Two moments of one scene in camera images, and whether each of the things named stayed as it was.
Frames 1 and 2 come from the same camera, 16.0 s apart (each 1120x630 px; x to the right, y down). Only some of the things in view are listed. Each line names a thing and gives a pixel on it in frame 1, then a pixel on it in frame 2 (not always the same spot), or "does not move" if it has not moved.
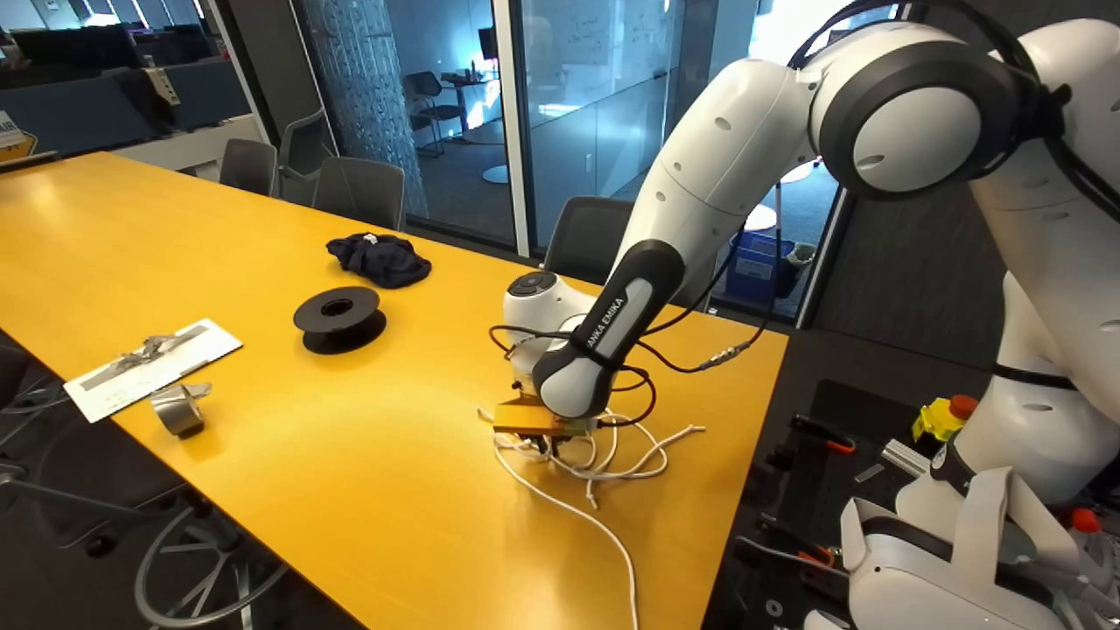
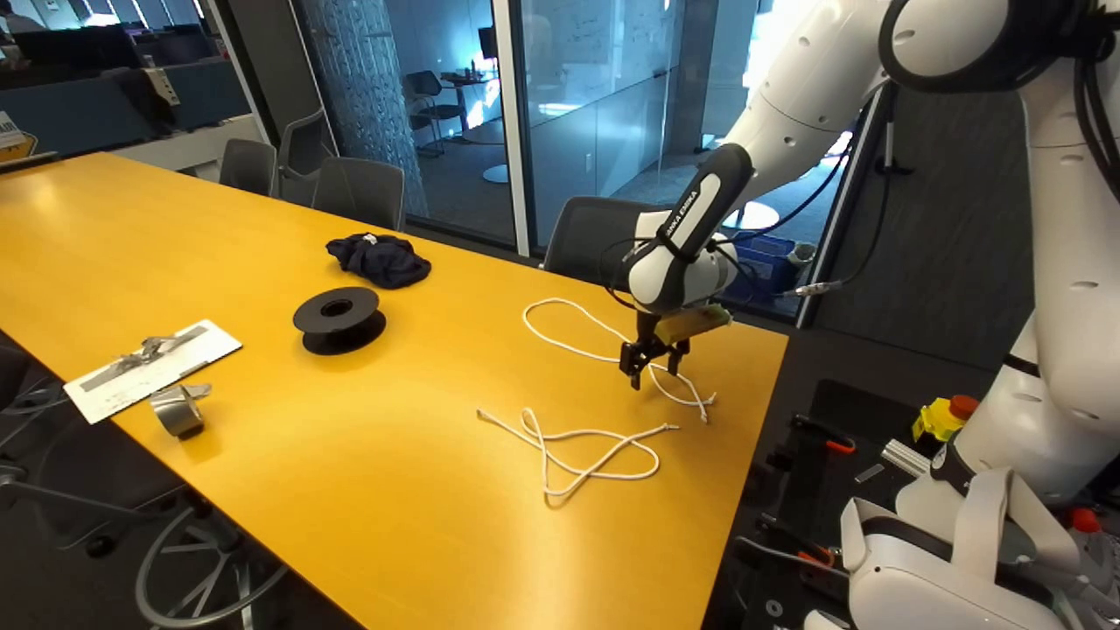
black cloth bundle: x=383 y=262 does not move
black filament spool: x=341 y=320 does not move
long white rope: x=621 y=547 to x=559 y=298
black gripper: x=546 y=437 to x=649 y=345
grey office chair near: x=587 y=235 does not move
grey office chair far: x=251 y=163 does not move
